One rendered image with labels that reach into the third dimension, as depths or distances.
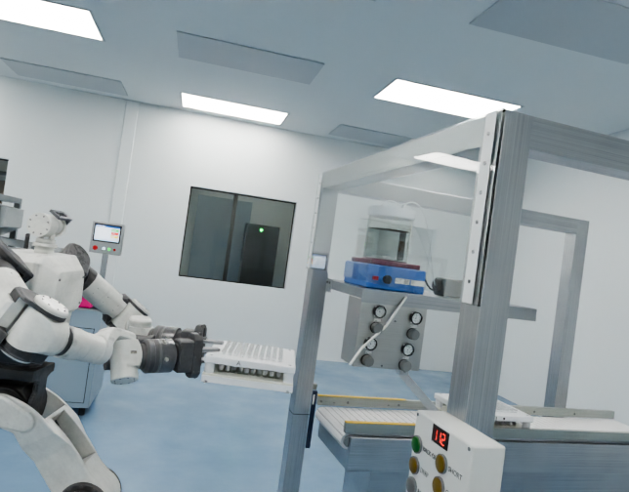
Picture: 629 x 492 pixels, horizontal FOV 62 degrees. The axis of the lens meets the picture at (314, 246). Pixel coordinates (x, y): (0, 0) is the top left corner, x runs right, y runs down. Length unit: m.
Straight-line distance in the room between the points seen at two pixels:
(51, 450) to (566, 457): 1.63
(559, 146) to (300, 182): 5.94
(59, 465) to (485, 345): 1.21
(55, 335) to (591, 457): 1.77
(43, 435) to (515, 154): 1.37
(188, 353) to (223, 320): 5.31
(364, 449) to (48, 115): 5.99
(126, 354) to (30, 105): 5.87
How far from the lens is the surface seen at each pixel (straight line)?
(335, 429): 1.74
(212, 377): 1.47
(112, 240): 4.39
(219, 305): 6.75
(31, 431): 1.69
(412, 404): 2.05
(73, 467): 1.71
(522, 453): 2.01
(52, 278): 1.57
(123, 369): 1.40
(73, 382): 4.17
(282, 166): 6.85
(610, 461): 2.28
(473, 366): 0.96
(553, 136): 1.05
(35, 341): 1.25
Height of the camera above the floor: 1.35
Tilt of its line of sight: 1 degrees up
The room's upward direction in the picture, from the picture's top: 8 degrees clockwise
